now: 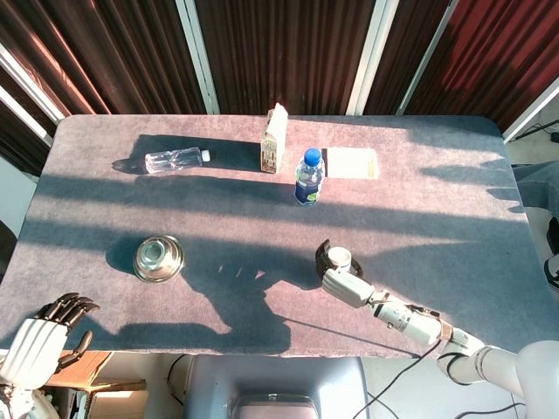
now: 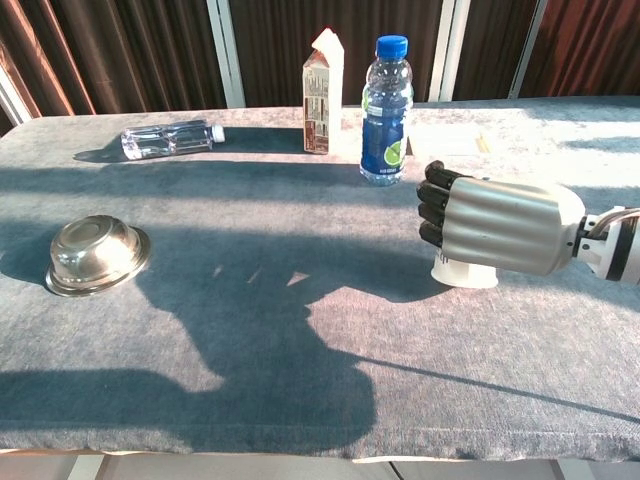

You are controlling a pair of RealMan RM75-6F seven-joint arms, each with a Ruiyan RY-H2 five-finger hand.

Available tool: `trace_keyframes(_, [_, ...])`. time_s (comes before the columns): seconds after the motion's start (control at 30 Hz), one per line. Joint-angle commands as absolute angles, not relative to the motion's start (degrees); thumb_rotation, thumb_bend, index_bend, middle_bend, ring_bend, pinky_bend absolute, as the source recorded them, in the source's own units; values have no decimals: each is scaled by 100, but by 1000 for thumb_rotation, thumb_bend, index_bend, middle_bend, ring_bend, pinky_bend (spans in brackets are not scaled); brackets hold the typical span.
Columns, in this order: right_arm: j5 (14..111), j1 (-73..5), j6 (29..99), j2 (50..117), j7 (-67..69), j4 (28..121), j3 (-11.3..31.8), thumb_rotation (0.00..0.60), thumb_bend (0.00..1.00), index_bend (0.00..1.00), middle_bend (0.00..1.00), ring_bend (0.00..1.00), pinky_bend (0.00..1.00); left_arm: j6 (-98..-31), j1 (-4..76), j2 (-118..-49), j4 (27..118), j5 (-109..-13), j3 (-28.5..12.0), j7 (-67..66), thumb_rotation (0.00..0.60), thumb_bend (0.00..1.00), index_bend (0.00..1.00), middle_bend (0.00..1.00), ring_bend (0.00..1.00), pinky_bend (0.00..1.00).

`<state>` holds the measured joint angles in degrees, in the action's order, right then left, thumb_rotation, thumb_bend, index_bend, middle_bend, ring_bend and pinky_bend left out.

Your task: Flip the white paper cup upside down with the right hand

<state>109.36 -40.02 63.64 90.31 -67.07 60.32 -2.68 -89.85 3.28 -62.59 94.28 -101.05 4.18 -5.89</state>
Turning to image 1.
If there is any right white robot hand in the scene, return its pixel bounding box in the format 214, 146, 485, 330
314, 238, 376, 309

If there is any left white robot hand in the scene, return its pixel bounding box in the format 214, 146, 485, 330
0, 292, 100, 390

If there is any white paper cup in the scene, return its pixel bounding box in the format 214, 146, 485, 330
328, 246, 353, 272

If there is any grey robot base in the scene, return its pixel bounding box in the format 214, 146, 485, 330
182, 355, 371, 419

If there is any brown cardboard box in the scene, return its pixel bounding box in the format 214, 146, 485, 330
43, 351, 148, 419

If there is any blue cap drink bottle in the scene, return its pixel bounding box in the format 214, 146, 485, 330
294, 147, 327, 206

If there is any grey felt table cloth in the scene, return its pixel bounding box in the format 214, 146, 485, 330
0, 113, 559, 361

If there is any cream shallow paper box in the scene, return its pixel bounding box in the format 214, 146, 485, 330
325, 147, 379, 180

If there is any stainless steel bowl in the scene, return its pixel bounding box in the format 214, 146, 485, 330
132, 234, 185, 284

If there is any beige milk carton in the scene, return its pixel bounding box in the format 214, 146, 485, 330
259, 103, 288, 175

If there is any black and white shoe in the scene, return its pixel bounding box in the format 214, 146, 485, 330
543, 216, 559, 289

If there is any clear empty plastic bottle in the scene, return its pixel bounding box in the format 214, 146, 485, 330
144, 147, 211, 175

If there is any blue grey fabric seat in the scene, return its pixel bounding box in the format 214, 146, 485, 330
514, 160, 559, 211

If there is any dark brown curtain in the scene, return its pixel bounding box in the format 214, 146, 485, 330
363, 0, 452, 117
0, 0, 207, 175
195, 0, 376, 117

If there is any reddish brown curtain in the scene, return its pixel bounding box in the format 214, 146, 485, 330
404, 0, 559, 132

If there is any black floor cable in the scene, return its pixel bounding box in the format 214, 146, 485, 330
351, 344, 525, 419

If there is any thin black cable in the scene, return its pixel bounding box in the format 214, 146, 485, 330
167, 354, 189, 403

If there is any white window frame post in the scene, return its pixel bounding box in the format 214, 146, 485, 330
395, 0, 459, 117
175, 0, 220, 115
0, 43, 66, 148
501, 81, 559, 145
345, 0, 400, 117

